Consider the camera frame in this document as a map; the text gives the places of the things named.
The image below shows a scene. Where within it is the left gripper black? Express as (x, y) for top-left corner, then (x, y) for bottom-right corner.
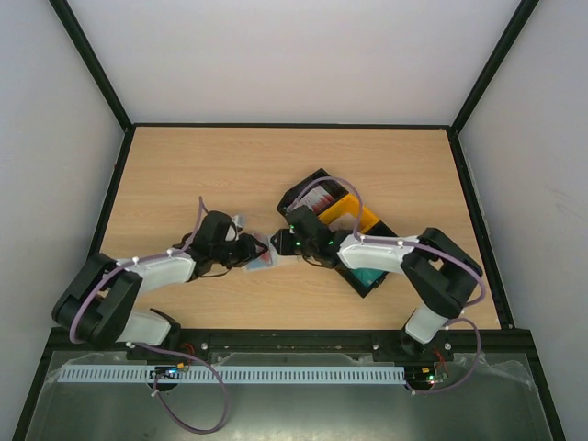
(212, 233), (268, 269)

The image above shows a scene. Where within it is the beige card holder wallet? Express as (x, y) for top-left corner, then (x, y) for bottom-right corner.
(243, 232), (299, 271)

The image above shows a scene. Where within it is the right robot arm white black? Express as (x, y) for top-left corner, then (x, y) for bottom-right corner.
(270, 206), (485, 360)

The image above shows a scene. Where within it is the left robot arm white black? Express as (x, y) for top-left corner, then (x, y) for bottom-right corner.
(51, 211), (268, 348)

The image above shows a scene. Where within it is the stack of red white cards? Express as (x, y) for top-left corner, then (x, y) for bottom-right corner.
(300, 185), (334, 213)

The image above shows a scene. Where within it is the black bin with red cards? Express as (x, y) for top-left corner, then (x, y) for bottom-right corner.
(277, 168), (348, 217)

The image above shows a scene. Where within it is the black bin with teal cards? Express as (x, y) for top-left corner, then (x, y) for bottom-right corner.
(338, 268), (388, 298)

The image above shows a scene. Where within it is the teal cards stack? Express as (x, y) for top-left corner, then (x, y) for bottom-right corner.
(351, 268), (387, 288)

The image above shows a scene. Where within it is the yellow bin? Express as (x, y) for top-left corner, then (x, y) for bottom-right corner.
(318, 194), (380, 233)

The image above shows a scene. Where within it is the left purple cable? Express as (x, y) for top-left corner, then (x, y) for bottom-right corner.
(68, 196), (208, 345)

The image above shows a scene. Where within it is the purple cable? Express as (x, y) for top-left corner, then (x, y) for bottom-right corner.
(68, 196), (208, 345)
(293, 176), (488, 332)

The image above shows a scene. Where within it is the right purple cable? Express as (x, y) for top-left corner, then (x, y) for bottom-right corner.
(293, 176), (488, 332)

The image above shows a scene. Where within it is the light blue cable duct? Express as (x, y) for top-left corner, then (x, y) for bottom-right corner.
(57, 365), (405, 385)

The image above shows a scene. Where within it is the black aluminium frame rail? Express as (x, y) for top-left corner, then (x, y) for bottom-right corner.
(114, 326), (534, 368)

